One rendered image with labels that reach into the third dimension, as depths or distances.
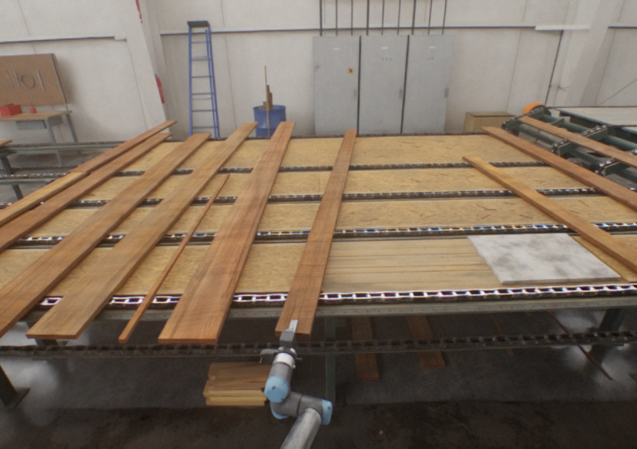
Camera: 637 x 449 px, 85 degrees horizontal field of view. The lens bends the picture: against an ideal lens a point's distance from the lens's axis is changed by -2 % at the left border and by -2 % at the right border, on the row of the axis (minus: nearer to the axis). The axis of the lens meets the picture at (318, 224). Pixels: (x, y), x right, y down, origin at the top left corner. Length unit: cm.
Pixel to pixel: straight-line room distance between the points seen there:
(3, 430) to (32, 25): 740
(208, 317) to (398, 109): 595
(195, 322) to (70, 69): 755
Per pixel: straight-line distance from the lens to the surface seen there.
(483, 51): 805
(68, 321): 186
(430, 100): 714
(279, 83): 743
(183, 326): 160
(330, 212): 240
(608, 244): 252
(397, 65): 693
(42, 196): 354
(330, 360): 205
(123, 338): 166
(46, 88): 881
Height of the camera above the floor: 189
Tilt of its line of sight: 27 degrees down
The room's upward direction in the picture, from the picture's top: 1 degrees counter-clockwise
